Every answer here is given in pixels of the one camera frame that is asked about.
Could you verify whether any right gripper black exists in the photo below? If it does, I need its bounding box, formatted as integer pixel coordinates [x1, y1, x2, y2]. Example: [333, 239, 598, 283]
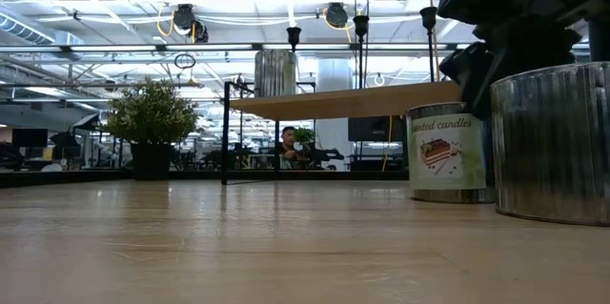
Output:
[437, 0, 610, 120]

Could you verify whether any ribbed metal candle tin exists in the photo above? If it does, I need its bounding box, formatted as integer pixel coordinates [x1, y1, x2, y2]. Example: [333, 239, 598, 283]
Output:
[489, 60, 610, 228]
[254, 49, 298, 98]
[406, 101, 497, 204]

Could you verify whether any black candle stick holder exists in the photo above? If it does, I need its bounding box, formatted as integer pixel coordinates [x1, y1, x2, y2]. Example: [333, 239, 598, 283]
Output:
[419, 6, 438, 84]
[353, 14, 371, 90]
[286, 26, 302, 52]

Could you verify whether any green potted artificial plant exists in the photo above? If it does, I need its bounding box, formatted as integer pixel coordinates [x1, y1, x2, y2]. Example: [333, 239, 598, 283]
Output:
[105, 77, 199, 181]

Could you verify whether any black background monitor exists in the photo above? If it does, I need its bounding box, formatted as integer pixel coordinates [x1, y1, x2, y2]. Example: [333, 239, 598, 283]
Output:
[347, 116, 406, 142]

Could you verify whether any wooden shelf with black legs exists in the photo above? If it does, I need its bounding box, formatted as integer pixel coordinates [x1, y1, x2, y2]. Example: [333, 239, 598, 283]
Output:
[221, 79, 463, 186]

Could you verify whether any person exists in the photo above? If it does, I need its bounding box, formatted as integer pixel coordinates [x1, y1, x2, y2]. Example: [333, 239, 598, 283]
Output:
[278, 126, 306, 171]

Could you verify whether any small green background plant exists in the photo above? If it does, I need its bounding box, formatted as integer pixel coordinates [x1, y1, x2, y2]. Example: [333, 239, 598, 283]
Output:
[293, 127, 318, 151]

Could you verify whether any black ceiling cable reel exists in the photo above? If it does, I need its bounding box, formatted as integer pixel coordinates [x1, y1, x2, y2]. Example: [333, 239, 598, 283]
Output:
[172, 3, 196, 31]
[325, 2, 350, 29]

